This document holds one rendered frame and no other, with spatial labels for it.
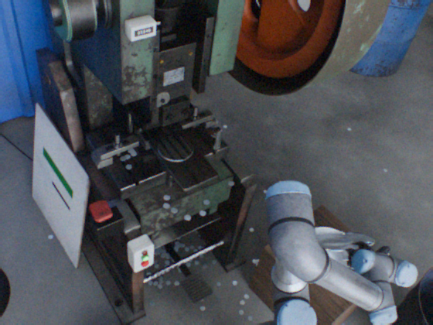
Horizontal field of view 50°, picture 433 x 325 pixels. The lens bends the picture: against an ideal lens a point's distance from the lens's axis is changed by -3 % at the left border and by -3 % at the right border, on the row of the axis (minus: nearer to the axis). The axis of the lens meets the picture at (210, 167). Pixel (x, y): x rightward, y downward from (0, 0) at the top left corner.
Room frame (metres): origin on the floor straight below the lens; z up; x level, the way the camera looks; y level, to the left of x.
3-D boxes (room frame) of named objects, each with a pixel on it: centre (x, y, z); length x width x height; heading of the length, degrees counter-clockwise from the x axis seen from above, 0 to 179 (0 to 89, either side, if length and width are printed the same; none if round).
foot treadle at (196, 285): (1.12, 0.12, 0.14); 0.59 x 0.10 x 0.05; 40
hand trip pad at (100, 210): (0.84, 0.32, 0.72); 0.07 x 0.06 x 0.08; 40
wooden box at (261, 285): (1.07, -0.54, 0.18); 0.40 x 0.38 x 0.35; 47
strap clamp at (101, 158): (1.12, 0.34, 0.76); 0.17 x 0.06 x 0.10; 130
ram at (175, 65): (1.19, 0.18, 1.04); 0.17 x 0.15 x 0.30; 40
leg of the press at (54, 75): (1.16, 0.51, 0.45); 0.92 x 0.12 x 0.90; 40
